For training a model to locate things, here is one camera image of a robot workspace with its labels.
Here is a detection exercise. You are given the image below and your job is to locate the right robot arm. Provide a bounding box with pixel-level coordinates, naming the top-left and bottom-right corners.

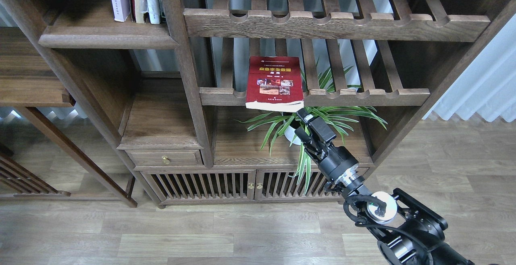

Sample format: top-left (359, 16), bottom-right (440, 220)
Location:
top-left (295, 109), bottom-right (472, 265)

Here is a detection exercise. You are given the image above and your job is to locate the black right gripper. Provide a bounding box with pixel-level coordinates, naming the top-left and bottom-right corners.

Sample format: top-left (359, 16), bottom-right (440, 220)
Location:
top-left (295, 108), bottom-right (359, 186)

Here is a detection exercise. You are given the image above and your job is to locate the white curtain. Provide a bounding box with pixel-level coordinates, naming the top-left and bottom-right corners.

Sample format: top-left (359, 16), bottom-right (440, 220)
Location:
top-left (423, 17), bottom-right (516, 122)

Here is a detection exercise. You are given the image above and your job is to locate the red cover book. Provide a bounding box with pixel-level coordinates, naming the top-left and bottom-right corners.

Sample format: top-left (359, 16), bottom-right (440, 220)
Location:
top-left (246, 56), bottom-right (304, 113)

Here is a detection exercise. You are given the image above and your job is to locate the white plant pot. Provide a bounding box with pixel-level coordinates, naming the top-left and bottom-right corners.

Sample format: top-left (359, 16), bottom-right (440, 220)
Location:
top-left (284, 122), bottom-right (322, 146)

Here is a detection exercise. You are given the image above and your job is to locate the brass drawer knob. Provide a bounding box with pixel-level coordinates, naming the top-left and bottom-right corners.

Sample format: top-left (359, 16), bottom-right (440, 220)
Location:
top-left (162, 155), bottom-right (170, 165)

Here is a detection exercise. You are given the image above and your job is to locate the dark wooden bookshelf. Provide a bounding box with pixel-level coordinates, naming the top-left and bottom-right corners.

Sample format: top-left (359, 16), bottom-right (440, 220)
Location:
top-left (0, 0), bottom-right (516, 210)

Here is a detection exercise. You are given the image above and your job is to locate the green spider plant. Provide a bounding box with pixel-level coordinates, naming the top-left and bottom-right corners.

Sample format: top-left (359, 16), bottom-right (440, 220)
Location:
top-left (244, 68), bottom-right (387, 191)

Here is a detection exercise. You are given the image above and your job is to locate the wooden side table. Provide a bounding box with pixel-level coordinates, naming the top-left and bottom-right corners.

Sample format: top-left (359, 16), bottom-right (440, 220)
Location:
top-left (1, 27), bottom-right (137, 208)

